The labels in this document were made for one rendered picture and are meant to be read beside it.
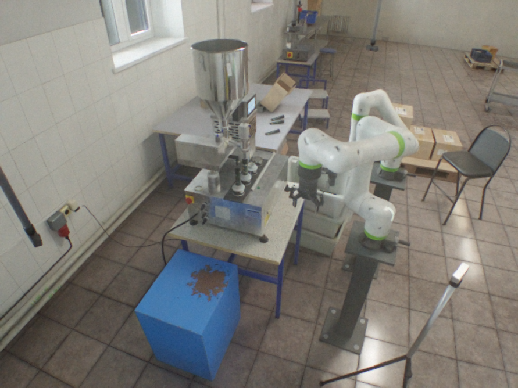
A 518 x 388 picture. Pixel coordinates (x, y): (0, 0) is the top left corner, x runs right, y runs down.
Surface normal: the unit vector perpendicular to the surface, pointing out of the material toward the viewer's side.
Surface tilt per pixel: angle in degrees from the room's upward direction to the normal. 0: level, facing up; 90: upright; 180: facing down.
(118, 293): 0
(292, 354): 0
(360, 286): 90
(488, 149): 77
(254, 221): 90
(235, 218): 90
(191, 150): 90
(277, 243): 0
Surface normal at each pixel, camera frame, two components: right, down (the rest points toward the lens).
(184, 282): 0.00, -0.79
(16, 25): 0.95, 0.20
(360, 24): -0.33, 0.58
